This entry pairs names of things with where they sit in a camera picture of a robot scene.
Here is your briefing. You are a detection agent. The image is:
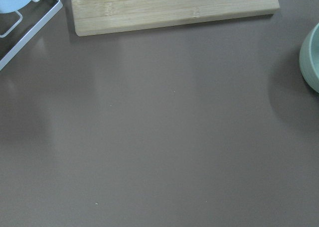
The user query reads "bamboo cutting board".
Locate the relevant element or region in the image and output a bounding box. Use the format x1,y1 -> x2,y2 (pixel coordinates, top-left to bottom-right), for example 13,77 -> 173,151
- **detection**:
71,0 -> 280,36

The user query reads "white wire cup rack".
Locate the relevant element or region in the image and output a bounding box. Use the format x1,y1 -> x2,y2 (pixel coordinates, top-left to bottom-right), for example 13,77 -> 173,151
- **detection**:
0,0 -> 63,69

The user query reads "green bowl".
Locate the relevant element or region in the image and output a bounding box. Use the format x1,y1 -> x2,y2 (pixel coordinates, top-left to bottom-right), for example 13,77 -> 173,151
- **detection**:
299,24 -> 319,93

